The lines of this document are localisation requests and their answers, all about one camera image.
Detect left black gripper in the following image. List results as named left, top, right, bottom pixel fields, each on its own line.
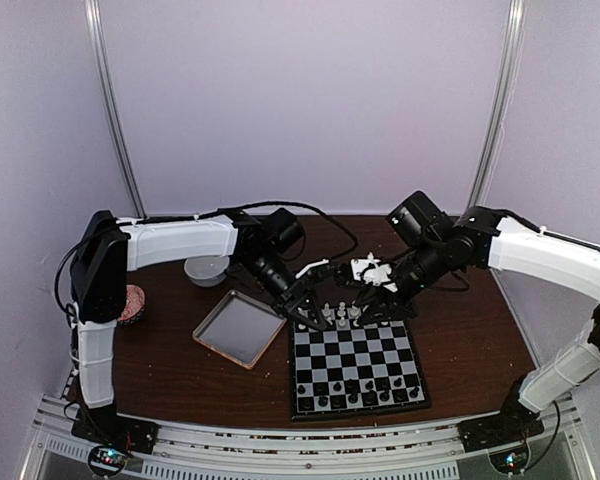
left=238, top=250, right=327, bottom=332

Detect aluminium front rail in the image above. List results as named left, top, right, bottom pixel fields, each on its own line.
left=15, top=395, right=600, bottom=479

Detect white ceramic bowl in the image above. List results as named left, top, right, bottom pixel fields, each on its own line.
left=184, top=256, right=230, bottom=288

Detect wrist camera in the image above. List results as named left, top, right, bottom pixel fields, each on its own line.
left=334, top=253, right=398, bottom=293
left=295, top=259, right=333, bottom=281

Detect left aluminium frame post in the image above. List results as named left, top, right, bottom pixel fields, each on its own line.
left=84, top=0, right=146, bottom=217

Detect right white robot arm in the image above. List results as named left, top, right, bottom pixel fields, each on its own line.
left=350, top=191, right=600, bottom=442

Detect aluminium frame post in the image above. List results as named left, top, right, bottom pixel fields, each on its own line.
left=84, top=0, right=146, bottom=217
left=467, top=0, right=527, bottom=207

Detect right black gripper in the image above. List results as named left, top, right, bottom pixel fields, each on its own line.
left=354, top=237, right=450, bottom=325

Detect wooden rimmed black tray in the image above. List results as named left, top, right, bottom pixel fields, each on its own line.
left=192, top=290, right=286, bottom=370

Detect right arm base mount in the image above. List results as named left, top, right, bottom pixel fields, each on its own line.
left=457, top=414, right=544, bottom=476

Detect black grey chessboard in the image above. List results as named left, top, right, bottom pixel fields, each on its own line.
left=289, top=303, right=432, bottom=421

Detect right aluminium frame post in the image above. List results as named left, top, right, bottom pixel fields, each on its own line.
left=467, top=0, right=527, bottom=207

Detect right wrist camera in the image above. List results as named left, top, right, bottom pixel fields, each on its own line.
left=334, top=253, right=398, bottom=293

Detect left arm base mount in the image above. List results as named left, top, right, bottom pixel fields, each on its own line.
left=71, top=415, right=159, bottom=479

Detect red patterned bowl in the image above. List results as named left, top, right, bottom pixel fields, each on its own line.
left=118, top=284, right=146, bottom=326

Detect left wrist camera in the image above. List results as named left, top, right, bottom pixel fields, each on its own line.
left=295, top=259, right=333, bottom=281

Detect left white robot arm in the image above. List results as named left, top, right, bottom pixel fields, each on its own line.
left=67, top=208, right=327, bottom=444

